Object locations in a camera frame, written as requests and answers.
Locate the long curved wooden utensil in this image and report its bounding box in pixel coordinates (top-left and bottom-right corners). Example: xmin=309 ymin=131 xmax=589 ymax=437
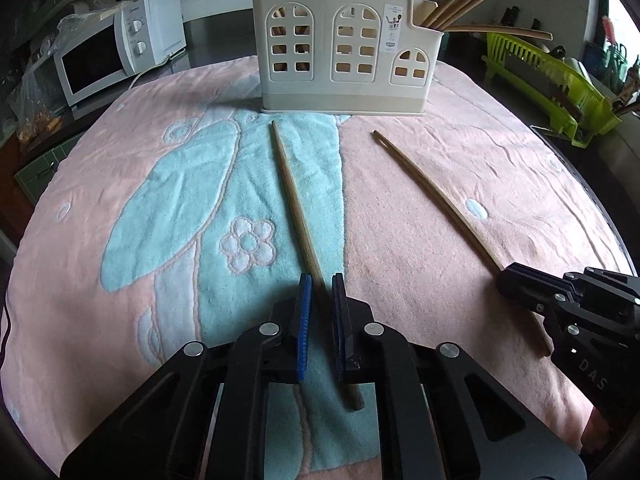
xmin=372 ymin=130 xmax=553 ymax=358

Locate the pink and blue towel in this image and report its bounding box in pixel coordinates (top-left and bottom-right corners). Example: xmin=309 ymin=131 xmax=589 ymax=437
xmin=0 ymin=55 xmax=628 ymax=480

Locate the white power cable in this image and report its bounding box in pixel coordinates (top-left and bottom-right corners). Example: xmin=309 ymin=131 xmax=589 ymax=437
xmin=127 ymin=51 xmax=174 ymax=89

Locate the row of condiment bottles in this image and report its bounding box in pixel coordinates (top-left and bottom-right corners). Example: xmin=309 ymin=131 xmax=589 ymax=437
xmin=582 ymin=14 xmax=640 ymax=107

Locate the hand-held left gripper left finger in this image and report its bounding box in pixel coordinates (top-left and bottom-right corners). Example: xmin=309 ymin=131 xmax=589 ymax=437
xmin=60 ymin=273 xmax=315 ymax=480

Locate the white microwave oven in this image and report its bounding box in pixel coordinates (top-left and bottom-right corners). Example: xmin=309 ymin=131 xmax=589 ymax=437
xmin=54 ymin=0 xmax=187 ymax=108

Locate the clear bag with yellow block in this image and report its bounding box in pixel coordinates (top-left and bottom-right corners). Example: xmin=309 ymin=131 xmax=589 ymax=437
xmin=56 ymin=1 xmax=119 ymax=29

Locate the window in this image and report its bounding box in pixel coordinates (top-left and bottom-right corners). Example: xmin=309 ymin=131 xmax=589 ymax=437
xmin=597 ymin=0 xmax=640 ymax=68

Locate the cream plastic utensil holder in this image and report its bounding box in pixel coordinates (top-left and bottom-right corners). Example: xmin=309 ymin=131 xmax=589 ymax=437
xmin=250 ymin=0 xmax=446 ymax=117

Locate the green base cabinet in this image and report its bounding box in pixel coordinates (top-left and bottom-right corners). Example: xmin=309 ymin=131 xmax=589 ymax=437
xmin=14 ymin=134 xmax=77 ymax=207

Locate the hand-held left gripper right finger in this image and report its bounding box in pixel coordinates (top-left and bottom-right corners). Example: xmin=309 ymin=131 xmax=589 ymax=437
xmin=331 ymin=273 xmax=587 ymax=480

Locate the clear bag with food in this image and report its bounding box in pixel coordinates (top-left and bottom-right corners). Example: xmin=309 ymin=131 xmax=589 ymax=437
xmin=9 ymin=64 xmax=67 ymax=147

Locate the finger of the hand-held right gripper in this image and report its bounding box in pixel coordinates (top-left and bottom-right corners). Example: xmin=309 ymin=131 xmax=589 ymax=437
xmin=496 ymin=262 xmax=581 ymax=314
xmin=562 ymin=267 xmax=640 ymax=307

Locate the cleaver with brown handle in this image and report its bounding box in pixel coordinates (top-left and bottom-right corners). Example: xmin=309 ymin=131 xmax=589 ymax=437
xmin=547 ymin=80 xmax=586 ymax=128

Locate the green plastic dish rack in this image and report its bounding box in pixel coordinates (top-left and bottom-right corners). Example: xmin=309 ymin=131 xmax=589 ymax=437
xmin=482 ymin=32 xmax=623 ymax=149

